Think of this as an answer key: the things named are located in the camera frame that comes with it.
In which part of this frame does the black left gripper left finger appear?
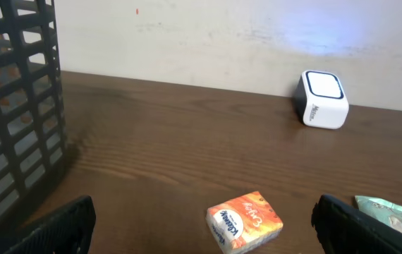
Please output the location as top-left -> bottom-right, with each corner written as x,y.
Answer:
3,195 -> 96,254

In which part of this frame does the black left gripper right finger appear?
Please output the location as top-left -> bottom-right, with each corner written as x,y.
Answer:
311,194 -> 402,254

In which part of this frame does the mint green wipes packet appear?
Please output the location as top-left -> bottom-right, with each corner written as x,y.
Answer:
355,195 -> 402,233

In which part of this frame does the orange small carton box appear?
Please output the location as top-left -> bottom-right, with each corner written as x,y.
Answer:
206,191 -> 284,254

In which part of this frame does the white barcode scanner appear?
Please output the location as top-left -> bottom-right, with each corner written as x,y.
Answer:
293,70 -> 349,129

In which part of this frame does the grey plastic mesh basket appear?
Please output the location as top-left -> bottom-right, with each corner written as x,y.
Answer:
0,0 -> 68,244

